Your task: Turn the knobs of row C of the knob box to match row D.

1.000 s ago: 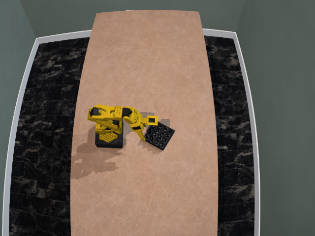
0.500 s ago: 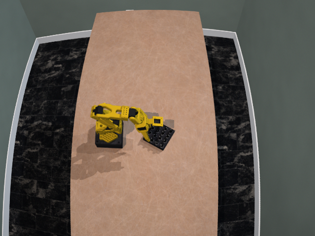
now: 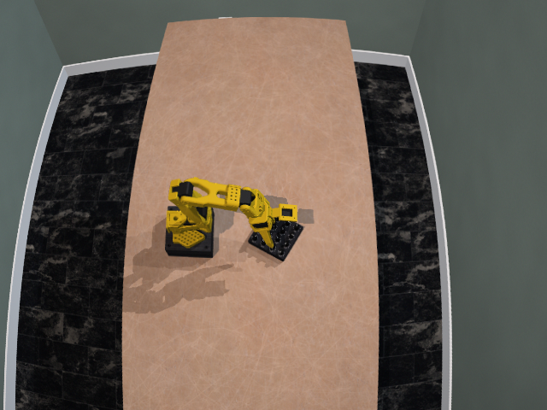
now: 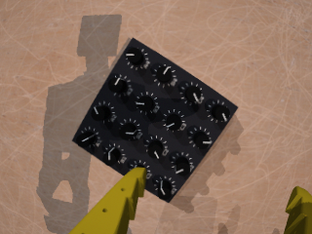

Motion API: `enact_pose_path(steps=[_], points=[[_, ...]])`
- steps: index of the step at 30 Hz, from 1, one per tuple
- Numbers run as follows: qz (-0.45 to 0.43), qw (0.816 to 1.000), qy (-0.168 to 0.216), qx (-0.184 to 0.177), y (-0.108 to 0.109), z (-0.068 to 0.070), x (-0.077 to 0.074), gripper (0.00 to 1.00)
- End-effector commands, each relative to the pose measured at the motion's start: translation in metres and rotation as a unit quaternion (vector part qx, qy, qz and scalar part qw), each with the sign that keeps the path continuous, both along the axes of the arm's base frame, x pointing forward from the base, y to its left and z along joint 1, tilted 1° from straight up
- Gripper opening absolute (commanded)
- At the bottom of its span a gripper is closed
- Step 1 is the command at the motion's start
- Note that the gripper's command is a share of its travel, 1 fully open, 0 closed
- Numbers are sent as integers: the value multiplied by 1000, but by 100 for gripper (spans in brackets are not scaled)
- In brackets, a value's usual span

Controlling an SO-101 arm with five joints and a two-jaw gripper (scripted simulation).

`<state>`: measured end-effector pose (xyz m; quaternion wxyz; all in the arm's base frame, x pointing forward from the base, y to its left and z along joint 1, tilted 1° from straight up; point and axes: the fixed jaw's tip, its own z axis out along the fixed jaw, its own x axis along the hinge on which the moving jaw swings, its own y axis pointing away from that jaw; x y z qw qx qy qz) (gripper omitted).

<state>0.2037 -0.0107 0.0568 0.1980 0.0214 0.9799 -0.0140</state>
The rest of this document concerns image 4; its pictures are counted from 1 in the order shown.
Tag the black knob box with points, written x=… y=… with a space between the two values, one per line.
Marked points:
x=151 y=111

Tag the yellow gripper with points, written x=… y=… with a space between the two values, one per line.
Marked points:
x=112 y=214

